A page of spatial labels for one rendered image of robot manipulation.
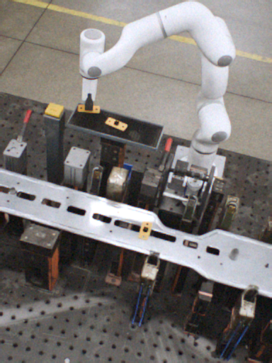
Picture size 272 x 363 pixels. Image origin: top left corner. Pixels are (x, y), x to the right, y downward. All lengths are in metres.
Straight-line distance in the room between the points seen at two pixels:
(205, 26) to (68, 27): 2.91
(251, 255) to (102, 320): 0.63
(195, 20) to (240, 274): 0.90
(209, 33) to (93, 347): 1.21
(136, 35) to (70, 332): 1.12
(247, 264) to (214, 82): 0.69
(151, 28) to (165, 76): 2.45
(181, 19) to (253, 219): 1.08
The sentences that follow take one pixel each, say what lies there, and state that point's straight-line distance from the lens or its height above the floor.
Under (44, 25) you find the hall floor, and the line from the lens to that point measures 4.71.
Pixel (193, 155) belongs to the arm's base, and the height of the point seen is 0.94.
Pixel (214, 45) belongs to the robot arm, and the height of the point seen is 1.58.
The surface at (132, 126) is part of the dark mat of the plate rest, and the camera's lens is 2.12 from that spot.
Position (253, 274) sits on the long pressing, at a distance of 1.99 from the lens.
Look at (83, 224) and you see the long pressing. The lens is 1.99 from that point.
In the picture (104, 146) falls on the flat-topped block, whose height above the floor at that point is 1.07.
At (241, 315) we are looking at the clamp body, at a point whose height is 1.04.
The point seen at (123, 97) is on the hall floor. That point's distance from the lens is 4.03.
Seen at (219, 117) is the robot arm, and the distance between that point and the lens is 2.17.
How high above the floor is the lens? 2.62
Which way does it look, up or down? 49 degrees down
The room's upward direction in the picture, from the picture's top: 10 degrees clockwise
